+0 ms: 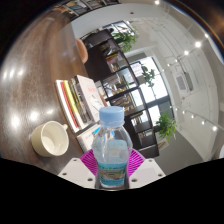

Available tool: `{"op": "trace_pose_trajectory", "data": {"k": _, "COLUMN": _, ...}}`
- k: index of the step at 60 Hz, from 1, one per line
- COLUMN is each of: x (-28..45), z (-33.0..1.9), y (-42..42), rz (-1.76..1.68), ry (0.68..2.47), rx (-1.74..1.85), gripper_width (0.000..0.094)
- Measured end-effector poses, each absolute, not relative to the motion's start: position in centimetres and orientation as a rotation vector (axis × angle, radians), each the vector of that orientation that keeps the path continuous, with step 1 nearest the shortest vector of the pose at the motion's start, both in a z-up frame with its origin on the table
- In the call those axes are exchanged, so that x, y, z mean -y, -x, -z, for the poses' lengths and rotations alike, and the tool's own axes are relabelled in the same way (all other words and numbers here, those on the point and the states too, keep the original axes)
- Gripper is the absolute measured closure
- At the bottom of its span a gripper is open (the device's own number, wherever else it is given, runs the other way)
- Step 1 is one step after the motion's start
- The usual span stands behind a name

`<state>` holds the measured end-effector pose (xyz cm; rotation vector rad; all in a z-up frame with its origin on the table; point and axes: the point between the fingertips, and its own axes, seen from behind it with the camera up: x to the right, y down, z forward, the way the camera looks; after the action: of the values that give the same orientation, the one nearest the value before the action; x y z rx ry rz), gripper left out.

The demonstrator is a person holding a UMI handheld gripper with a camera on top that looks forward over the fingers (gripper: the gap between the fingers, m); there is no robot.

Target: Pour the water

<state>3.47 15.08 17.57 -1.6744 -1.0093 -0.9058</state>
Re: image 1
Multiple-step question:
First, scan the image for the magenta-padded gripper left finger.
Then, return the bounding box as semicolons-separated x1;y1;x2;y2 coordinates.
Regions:
57;148;100;190

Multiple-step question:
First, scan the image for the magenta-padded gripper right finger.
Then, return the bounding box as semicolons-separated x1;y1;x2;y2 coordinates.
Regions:
125;148;166;190

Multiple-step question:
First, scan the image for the clear blue-capped water bottle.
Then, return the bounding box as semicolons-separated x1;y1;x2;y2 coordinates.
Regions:
91;106;134;190

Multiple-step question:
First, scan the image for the cream ceramic mug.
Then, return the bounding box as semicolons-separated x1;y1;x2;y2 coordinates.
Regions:
30;120;70;158

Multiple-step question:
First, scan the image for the tall potted green plant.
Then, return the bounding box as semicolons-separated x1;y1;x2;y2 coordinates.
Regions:
155;111;178;141

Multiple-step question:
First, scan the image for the red spine book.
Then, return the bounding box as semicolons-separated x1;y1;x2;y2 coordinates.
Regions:
54;79;80;134

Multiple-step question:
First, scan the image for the yellow spine book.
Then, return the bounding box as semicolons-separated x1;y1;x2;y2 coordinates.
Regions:
62;79;85;130

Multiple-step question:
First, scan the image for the dark cube shelf unit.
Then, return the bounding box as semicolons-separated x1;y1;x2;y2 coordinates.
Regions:
81;28;161;160

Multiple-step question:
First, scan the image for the white cover book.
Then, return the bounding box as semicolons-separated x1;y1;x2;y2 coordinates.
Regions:
73;74;110;126

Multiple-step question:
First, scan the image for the small potted green plant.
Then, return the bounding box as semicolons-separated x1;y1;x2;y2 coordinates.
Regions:
141;64;156;88

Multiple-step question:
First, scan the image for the ceiling air conditioner unit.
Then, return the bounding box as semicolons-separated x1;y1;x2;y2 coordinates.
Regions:
174;71;195;93

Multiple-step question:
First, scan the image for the bushy potted green plant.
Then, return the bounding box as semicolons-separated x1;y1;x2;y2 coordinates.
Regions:
112;28;140;53

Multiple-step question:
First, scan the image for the group of ceiling spotlights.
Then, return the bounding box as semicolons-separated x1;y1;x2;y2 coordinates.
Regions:
154;0;220;131

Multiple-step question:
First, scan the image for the dark wall bookcase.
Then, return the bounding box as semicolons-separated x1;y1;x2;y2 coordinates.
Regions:
54;0;121;16

